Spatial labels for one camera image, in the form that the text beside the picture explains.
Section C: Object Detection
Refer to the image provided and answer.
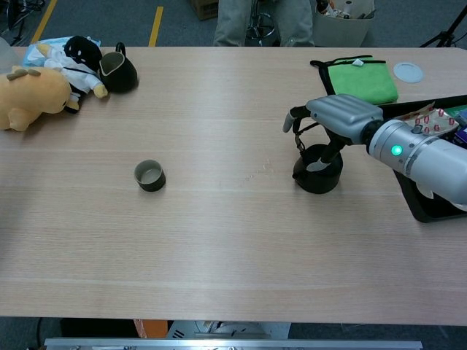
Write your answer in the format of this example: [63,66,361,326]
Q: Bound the black-headed plush doll white robe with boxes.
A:
[36,35,109,114]

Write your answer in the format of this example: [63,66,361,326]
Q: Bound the white round cable grommet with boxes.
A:
[393,61,424,84]

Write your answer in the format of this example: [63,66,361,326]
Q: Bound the green microfiber cloth black trim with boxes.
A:
[309,55,399,106]

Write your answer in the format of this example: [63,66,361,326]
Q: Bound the seated person grey trousers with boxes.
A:
[213,0,315,47]

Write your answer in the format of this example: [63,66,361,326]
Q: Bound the orange object under table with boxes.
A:
[133,319,169,339]

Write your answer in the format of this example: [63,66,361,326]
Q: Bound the right robot hand grey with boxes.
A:
[282,93,385,172]

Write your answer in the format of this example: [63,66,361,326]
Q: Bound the silver foil packet red print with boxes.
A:
[393,101,460,138]

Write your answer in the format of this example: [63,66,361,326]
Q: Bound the black plastic tray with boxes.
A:
[375,94,467,223]

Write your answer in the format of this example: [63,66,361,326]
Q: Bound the yellow plush animal toy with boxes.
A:
[0,65,80,132]

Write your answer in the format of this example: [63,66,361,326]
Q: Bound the black cast iron teapot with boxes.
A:
[291,115,344,194]

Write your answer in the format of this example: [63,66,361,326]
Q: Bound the white robot base unit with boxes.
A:
[166,320,292,340]

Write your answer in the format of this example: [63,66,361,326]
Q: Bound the white storage bin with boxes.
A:
[313,0,377,47]

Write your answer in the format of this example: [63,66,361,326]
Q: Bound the black tripod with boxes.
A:
[419,3,467,48]

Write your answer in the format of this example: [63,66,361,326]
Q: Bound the dark ceramic pouring pitcher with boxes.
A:
[98,42,139,94]

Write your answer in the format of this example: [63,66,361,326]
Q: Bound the black metal frame stand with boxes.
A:
[0,0,47,44]

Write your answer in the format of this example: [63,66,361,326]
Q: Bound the chrome stool base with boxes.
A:
[246,0,282,47]

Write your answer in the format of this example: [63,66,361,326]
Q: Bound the cardboard box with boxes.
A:
[188,0,220,21]

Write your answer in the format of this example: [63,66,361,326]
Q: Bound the purple small box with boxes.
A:
[452,125,467,149]

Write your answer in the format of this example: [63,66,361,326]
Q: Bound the dark green tea cup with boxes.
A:
[134,159,167,193]

